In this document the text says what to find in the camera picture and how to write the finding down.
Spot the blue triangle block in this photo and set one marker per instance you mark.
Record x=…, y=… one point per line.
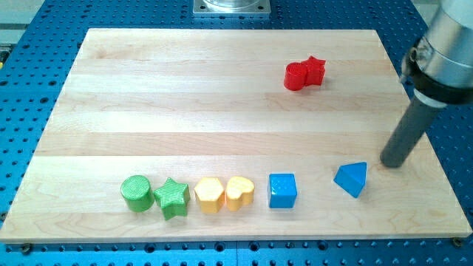
x=352, y=178

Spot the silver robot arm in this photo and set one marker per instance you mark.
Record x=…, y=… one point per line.
x=440, y=62

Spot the blue cube block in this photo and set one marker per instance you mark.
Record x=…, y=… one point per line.
x=282, y=190

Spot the yellow heart block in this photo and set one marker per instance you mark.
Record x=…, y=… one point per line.
x=239, y=192

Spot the yellow hexagon block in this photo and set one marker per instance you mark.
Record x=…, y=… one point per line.
x=210, y=195

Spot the red cylinder block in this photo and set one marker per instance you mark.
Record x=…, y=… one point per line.
x=295, y=76

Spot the green star block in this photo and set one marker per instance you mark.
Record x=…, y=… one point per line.
x=172, y=198

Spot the red star block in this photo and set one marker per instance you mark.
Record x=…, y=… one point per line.
x=315, y=71

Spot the green cylinder block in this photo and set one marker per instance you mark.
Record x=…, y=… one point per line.
x=137, y=193

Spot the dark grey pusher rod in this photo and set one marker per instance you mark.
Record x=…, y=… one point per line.
x=416, y=119

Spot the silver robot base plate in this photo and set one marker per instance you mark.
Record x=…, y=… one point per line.
x=225, y=7

